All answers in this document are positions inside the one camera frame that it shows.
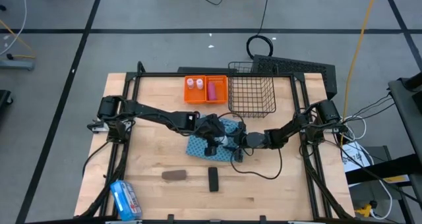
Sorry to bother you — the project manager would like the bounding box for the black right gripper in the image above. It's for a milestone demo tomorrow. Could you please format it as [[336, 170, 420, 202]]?
[[226, 121, 252, 162]]

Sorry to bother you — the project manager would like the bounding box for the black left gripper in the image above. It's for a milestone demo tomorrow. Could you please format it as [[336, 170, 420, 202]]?
[[202, 114, 229, 157]]

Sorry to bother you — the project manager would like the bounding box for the blue patterned cloth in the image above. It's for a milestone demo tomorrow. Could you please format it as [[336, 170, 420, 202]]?
[[185, 115, 247, 163]]

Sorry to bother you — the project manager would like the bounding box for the black bandage roll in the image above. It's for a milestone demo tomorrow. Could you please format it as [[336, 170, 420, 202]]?
[[207, 167, 220, 193]]

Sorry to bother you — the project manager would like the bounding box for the pink bandage roll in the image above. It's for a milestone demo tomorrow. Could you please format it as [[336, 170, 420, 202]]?
[[207, 82, 218, 101]]

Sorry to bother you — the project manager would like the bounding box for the brown bandage roll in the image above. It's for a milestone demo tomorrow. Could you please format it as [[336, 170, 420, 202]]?
[[161, 169, 187, 182]]

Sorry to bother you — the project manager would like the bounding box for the black perforated metal case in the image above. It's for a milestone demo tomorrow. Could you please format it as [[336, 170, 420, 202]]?
[[252, 54, 338, 101]]

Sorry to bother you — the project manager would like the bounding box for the blue first aid kit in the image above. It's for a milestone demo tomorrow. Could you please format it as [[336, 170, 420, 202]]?
[[109, 180, 143, 222]]

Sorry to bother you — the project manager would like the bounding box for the white printed sheet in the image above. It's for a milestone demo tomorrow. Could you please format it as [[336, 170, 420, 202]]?
[[341, 141, 373, 174]]

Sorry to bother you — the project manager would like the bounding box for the yellow plug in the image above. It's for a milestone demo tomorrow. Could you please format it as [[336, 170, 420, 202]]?
[[354, 204, 373, 218]]

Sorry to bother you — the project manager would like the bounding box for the black side desk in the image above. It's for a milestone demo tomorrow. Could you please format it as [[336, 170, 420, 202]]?
[[387, 71, 422, 224]]

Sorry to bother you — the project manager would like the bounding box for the grey metal floor base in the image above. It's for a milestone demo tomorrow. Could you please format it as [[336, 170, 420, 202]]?
[[0, 59, 36, 71]]

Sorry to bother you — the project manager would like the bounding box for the black wire basket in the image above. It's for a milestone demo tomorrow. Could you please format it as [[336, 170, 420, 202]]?
[[227, 61, 277, 119]]

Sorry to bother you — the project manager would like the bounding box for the black metal table frame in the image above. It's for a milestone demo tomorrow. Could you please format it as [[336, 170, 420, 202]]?
[[75, 61, 356, 222]]

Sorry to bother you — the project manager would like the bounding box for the black coiled cable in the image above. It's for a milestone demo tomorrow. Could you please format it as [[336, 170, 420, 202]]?
[[245, 0, 274, 60]]

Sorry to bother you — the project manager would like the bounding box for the yellow cable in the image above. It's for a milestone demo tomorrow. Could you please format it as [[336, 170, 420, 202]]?
[[341, 0, 380, 146]]

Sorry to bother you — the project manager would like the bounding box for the white cable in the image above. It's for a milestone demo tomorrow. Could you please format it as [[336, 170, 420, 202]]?
[[0, 0, 28, 57]]

